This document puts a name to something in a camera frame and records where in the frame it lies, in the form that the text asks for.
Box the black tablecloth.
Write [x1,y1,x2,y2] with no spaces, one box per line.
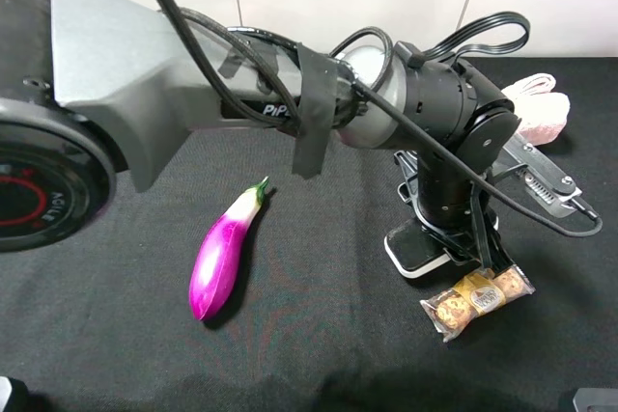
[1,58,617,411]

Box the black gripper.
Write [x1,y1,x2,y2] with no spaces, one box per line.
[394,151,515,276]

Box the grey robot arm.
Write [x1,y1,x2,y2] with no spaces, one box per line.
[1,0,519,273]

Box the black white board eraser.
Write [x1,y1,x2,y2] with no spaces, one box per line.
[383,213,481,279]

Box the wrapped chocolate balls pack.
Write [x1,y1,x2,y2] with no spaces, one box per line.
[420,264,536,343]

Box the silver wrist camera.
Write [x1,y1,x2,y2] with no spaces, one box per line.
[498,133,598,218]

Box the black cable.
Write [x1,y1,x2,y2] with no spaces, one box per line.
[125,0,604,278]

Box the purple white eggplant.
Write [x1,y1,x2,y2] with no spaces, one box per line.
[188,177,269,320]

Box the rolled pink towel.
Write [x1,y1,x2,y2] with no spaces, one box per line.
[502,73,571,147]

